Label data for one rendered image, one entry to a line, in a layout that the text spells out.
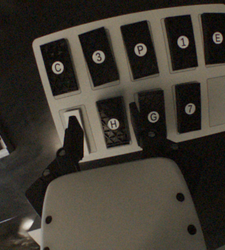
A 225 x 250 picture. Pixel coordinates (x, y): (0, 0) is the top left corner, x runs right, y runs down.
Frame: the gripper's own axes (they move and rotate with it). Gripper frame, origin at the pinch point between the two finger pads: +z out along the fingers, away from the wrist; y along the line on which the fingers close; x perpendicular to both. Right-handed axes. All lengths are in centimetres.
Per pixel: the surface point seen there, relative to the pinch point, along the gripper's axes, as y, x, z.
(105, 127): -1.3, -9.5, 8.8
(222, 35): 25.0, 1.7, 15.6
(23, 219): -33.3, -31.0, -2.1
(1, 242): -50, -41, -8
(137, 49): 7.6, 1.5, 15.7
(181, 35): 16.2, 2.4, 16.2
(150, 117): 7.8, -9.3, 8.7
